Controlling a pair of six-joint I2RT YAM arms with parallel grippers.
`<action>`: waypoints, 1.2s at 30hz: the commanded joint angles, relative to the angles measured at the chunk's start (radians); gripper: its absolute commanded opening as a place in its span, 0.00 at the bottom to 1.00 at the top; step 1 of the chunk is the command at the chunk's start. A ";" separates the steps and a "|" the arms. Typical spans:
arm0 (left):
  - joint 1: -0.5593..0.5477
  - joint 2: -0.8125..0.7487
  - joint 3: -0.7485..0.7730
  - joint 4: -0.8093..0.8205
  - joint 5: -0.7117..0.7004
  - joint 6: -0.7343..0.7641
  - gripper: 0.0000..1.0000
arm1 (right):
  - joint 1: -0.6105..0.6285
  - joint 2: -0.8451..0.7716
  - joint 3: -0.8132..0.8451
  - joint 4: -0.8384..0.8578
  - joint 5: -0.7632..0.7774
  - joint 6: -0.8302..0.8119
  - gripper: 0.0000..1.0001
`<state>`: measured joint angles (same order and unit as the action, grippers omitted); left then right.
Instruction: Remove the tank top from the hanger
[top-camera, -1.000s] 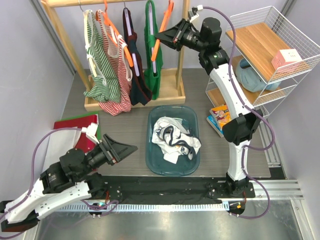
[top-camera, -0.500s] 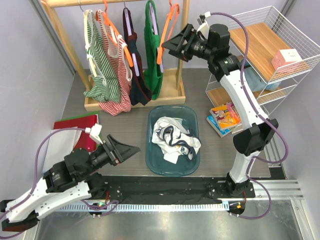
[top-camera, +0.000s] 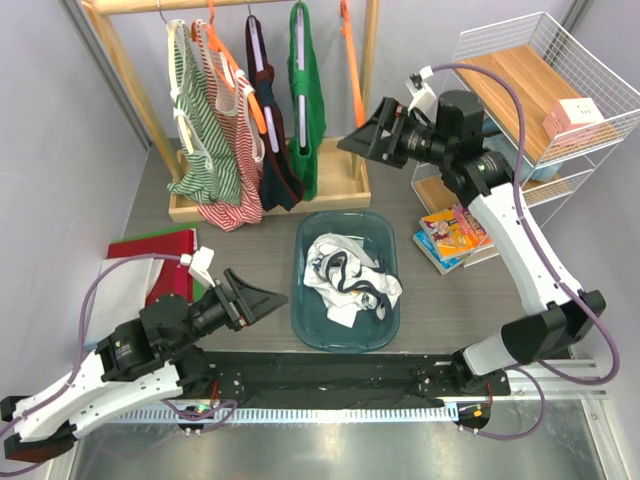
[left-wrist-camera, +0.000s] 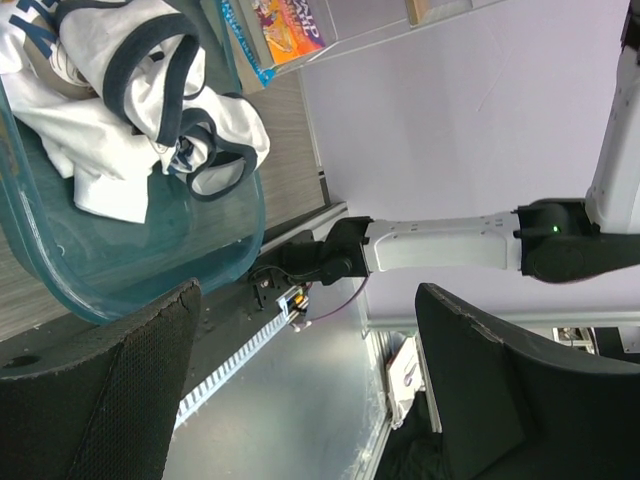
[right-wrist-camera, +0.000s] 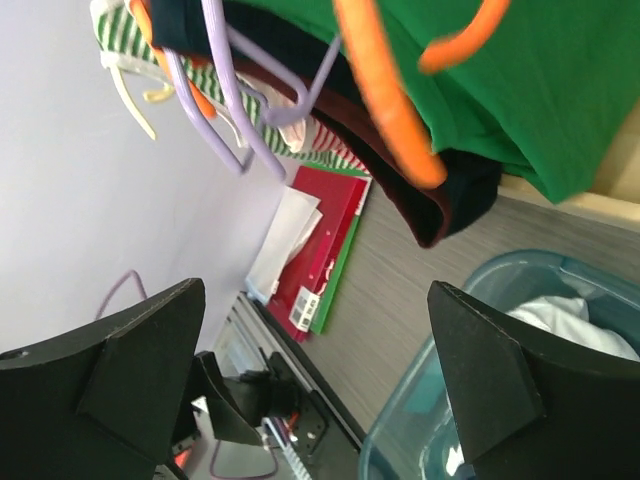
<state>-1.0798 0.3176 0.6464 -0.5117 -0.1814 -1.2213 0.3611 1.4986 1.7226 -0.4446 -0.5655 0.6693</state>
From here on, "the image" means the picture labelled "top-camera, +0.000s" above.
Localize orange plastic hanger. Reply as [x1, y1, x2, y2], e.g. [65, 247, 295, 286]
[340, 0, 365, 127]

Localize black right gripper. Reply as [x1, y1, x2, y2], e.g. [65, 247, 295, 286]
[337, 99, 453, 171]

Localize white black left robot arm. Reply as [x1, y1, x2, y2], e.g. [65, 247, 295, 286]
[1, 269, 288, 464]

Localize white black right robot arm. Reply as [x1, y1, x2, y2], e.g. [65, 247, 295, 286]
[338, 90, 606, 395]

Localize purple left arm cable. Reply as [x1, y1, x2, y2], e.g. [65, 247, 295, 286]
[0, 252, 246, 476]

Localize lilac hanger in green top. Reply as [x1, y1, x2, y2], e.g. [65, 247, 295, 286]
[293, 2, 307, 150]

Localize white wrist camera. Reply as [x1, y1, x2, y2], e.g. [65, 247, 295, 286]
[179, 246, 215, 288]
[406, 66, 437, 113]

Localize green striped tank top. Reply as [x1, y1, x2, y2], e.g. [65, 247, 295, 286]
[168, 20, 241, 206]

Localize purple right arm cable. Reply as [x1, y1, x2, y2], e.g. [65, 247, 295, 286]
[429, 62, 621, 442]

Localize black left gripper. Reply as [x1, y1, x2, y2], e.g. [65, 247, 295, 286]
[169, 268, 290, 354]

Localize pink cube power socket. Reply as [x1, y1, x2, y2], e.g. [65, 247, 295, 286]
[542, 97, 604, 139]

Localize white wire shelf rack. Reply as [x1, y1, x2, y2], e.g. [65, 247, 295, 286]
[410, 10, 640, 269]

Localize white navy-trimmed tank top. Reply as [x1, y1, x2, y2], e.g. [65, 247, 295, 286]
[303, 233, 403, 328]

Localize white slotted cable duct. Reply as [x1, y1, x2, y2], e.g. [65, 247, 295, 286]
[110, 403, 459, 428]

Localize wooden clothes rack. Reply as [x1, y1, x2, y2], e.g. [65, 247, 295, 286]
[80, 1, 380, 223]

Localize dark maroon tank top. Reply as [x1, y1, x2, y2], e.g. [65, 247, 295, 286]
[245, 15, 305, 211]

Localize cream plastic hanger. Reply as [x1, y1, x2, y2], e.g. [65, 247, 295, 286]
[166, 18, 197, 156]

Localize red striped tank top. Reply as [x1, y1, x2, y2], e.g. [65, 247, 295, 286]
[192, 20, 264, 232]

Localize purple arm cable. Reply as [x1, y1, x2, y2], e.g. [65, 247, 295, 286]
[429, 62, 621, 442]
[0, 252, 246, 476]

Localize teal transparent plastic bin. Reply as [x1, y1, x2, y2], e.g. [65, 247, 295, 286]
[291, 212, 400, 353]

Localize green folder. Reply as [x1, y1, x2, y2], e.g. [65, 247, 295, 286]
[119, 225, 206, 304]

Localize orange hanger on rack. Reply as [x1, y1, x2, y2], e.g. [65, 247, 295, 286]
[192, 0, 269, 135]

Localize white paper sheets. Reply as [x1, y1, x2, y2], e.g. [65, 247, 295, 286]
[84, 258, 164, 350]

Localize light blue cap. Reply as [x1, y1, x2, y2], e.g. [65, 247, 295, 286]
[482, 117, 562, 182]

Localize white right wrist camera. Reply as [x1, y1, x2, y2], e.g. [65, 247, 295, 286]
[406, 66, 437, 113]

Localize lilac hanger in maroon top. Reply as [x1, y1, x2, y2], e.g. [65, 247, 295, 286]
[247, 14, 281, 151]

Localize red book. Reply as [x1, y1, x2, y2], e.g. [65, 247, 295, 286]
[107, 230, 199, 306]

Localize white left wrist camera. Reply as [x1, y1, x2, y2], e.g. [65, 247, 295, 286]
[179, 246, 215, 288]

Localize blue paperback book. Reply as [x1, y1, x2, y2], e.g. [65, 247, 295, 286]
[412, 231, 467, 275]

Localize colourful Roald Dahl book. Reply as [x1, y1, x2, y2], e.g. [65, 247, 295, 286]
[419, 205, 493, 259]

